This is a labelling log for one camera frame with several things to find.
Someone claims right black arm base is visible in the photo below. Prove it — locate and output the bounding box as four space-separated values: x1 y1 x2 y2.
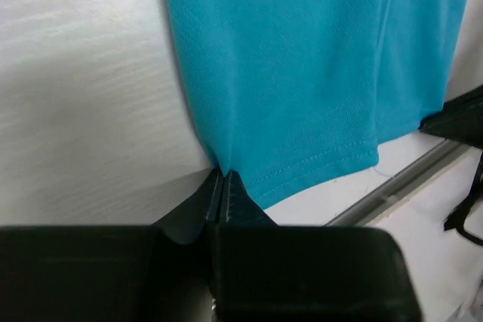
443 156 482 247

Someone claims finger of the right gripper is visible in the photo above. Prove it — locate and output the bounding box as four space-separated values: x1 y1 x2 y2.
418 86 483 149

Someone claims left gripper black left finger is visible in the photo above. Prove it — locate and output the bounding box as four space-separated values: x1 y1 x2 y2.
1 170 223 321

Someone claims teal t shirt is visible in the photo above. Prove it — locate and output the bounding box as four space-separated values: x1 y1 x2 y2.
166 0 467 208

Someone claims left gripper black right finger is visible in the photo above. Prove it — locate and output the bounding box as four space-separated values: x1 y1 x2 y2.
209 172 421 321

